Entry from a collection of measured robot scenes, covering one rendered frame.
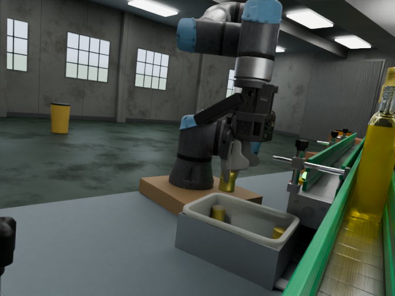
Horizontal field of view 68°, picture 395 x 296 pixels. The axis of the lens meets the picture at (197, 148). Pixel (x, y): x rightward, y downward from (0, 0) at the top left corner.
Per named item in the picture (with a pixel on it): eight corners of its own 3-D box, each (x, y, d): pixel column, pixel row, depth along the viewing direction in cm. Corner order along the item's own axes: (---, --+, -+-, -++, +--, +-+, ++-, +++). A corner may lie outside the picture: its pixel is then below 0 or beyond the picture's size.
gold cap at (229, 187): (215, 189, 63) (217, 170, 63) (223, 186, 66) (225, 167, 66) (230, 194, 61) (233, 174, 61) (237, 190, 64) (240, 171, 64)
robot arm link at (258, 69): (230, 56, 57) (246, 63, 64) (226, 79, 58) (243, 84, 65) (266, 57, 53) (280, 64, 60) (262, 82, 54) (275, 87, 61)
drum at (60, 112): (66, 130, 649) (67, 103, 638) (72, 133, 620) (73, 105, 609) (47, 130, 624) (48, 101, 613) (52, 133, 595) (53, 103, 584)
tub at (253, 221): (273, 289, 52) (281, 245, 51) (173, 245, 63) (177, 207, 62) (295, 252, 67) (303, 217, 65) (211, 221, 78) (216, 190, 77)
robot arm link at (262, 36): (281, 10, 60) (288, -4, 52) (272, 64, 62) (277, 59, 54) (243, 7, 61) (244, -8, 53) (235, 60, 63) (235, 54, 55)
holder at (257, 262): (303, 305, 50) (311, 263, 48) (174, 246, 64) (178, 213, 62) (320, 263, 64) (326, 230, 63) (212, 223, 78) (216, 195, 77)
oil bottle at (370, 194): (380, 224, 56) (407, 113, 52) (348, 215, 59) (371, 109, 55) (379, 215, 61) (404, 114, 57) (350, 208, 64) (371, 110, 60)
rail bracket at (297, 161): (341, 206, 62) (354, 149, 60) (266, 186, 71) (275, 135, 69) (343, 203, 65) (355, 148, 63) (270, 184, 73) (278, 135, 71)
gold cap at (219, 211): (227, 211, 71) (224, 227, 72) (224, 205, 74) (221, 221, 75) (213, 209, 70) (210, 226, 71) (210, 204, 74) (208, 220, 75)
